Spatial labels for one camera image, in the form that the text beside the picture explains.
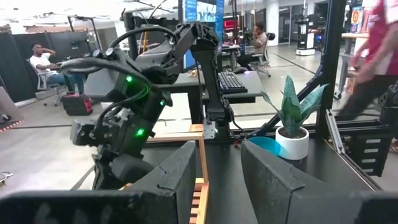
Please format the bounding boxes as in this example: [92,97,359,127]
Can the black vertical frame post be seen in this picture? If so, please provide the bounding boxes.
[316,0,348,139]

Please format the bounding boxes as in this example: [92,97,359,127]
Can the monitor with blue screen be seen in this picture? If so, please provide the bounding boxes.
[182,0,225,71]

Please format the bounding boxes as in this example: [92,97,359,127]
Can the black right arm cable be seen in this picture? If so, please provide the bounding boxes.
[59,26,178,105]

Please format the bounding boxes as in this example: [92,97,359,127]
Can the grey office chair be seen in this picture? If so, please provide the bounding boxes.
[25,58,65,107]

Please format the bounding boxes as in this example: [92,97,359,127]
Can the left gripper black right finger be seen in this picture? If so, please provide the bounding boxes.
[241,140,398,224]

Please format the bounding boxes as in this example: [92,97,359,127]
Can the blue plastic bowl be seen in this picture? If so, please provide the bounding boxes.
[248,136,282,157]

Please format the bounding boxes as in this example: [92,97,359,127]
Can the red and black toolbox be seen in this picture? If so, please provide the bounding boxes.
[61,92,94,117]

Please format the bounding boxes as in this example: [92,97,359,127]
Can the snake plant in white pot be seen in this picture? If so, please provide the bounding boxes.
[260,75,330,161]

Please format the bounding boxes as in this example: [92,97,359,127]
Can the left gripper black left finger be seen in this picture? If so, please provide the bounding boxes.
[0,140,198,224]

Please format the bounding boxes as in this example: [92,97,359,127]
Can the seated person in white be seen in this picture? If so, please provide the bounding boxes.
[30,42,85,95]

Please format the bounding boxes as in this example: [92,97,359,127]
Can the slatted wooden shelf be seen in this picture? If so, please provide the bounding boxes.
[124,123,210,224]

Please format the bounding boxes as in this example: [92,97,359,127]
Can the black computer keyboard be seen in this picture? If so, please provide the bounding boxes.
[218,71,249,95]

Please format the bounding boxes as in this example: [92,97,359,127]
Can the dark grey office desk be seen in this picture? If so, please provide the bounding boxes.
[83,68,266,124]

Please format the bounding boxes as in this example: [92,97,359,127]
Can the black office chair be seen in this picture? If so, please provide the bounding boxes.
[251,32,276,78]

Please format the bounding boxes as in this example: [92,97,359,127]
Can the walking person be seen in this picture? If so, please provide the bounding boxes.
[337,0,398,121]

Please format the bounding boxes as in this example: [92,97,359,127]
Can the seated person at desk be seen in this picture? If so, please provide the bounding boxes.
[238,23,269,71]

